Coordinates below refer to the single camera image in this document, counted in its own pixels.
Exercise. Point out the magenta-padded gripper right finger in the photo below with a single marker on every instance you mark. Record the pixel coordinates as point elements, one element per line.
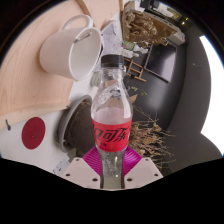
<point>143,171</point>

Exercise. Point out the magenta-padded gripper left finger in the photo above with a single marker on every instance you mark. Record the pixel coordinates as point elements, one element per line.
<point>80,171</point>

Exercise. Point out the clear red-labelled drink bottle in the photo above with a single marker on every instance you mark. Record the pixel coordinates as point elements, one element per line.
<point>111,135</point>

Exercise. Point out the dried plant in grey pot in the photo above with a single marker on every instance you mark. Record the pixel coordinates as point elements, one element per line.
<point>78,128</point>

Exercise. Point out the grey plant saucer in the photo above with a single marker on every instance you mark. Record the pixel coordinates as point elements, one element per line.
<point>63,125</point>

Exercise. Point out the flat round red coaster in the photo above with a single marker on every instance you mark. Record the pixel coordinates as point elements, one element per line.
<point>33,133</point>

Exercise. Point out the wooden easel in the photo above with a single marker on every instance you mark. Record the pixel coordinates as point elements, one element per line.
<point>135,70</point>

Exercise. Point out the light wooden drawing board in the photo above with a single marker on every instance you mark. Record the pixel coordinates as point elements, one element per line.
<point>23,86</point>

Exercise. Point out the white ceramic mug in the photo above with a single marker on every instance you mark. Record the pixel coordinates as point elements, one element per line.
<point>56,53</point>

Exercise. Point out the black wall screen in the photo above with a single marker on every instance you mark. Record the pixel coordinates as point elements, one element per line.
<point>161,61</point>

